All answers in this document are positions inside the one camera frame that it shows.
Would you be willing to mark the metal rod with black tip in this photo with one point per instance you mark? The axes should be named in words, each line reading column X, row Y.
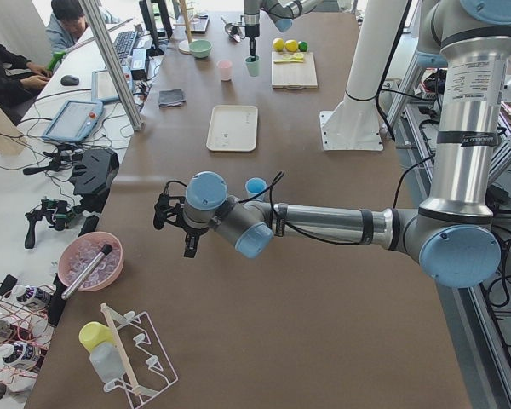
column 93, row 264

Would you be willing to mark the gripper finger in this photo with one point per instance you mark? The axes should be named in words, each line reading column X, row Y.
column 191, row 245
column 252, row 47

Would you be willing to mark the pink bowl with ice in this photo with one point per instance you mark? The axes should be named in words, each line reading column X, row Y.
column 82, row 251

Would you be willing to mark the green cup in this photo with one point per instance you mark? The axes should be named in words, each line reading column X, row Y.
column 253, row 65

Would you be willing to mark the white pedestal column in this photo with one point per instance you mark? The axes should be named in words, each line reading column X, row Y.
column 382, row 22

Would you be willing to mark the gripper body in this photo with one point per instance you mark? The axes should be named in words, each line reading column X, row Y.
column 191, row 233
column 251, row 31

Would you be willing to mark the yellow cup on rack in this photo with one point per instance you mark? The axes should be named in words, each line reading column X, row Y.
column 93, row 334

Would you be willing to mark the black keyboard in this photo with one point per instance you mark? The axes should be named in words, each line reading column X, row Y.
column 124, row 44

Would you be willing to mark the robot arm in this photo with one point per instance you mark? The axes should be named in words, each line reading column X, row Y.
column 288, row 140
column 281, row 15

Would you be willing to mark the blue cup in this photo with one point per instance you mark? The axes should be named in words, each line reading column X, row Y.
column 255, row 189

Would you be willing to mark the wooden cup stand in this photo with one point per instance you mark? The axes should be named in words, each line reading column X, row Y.
column 183, row 45

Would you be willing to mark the green bowl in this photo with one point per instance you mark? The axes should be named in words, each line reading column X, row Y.
column 200, row 48

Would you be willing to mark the seated person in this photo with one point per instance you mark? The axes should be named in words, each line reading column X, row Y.
column 67, row 23

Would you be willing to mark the computer mouse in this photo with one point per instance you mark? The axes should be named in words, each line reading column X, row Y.
column 69, row 80

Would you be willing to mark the upper whole lemon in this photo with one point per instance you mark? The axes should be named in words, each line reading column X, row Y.
column 278, row 44

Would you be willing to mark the wooden cutting board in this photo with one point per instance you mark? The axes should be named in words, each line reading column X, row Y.
column 294, row 76

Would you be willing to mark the white wire rack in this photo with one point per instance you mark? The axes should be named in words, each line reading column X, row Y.
column 149, row 371

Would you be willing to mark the pink cup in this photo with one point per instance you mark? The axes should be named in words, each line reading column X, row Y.
column 225, row 69

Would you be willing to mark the grey folded cloth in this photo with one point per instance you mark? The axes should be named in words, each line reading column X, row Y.
column 171, row 98

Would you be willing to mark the whole lemon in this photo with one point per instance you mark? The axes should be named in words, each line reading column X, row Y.
column 278, row 44
column 291, row 45

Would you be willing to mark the green lime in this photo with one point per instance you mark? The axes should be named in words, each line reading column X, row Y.
column 303, row 46

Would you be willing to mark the clear cup on rack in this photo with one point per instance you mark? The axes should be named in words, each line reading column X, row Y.
column 106, row 361

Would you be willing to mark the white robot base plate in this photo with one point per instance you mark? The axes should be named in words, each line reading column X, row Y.
column 350, row 131

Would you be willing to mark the cream rectangular tray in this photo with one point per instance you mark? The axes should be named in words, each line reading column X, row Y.
column 233, row 128

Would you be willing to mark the blue teach pendant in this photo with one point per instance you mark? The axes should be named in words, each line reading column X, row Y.
column 74, row 121
column 103, row 88

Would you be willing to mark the lower whole lemon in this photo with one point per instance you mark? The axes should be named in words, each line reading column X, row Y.
column 291, row 45

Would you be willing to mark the yellow plastic knife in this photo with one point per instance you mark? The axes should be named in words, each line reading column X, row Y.
column 288, row 61

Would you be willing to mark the metal scoop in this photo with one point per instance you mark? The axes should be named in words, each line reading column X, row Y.
column 233, row 31

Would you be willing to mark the aluminium frame post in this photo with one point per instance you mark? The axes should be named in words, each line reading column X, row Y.
column 108, row 53

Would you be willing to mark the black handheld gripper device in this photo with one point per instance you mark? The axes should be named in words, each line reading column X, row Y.
column 58, row 214

